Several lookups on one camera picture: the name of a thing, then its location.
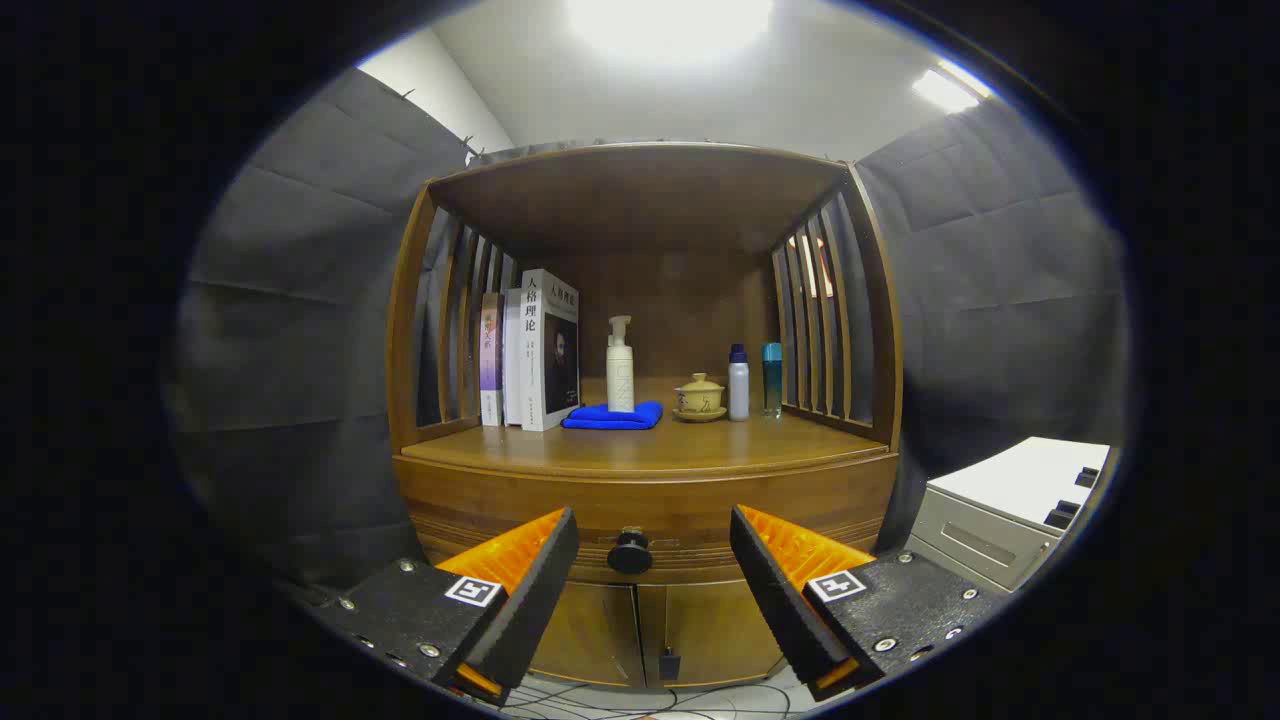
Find brown wooden countertop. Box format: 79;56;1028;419
400;378;891;473

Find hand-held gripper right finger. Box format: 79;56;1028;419
728;504;1009;703

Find ceiling light panel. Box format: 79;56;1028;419
910;60;996;113

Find brown wooden cabinet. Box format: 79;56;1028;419
385;142;906;691

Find brown wooden drawer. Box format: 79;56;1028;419
395;455;899;586

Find thick white portrait book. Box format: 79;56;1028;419
520;268;581;433

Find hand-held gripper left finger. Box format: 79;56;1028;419
300;506;581;707

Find white grey metal cabinet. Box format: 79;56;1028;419
905;436;1113;593

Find yellow lidded teacup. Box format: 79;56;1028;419
675;372;726;414

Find white pump bottle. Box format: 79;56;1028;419
606;315;636;414

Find wooden cabinet door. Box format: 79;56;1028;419
530;582;646;689
637;580;786;689

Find purple book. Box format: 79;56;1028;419
479;292;505;428

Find black round drawer knob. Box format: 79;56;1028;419
607;528;654;576

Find black floor cables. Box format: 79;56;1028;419
500;675;801;720

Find blue folded cloth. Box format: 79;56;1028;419
561;401;665;432

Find thin white book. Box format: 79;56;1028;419
503;288;525;427

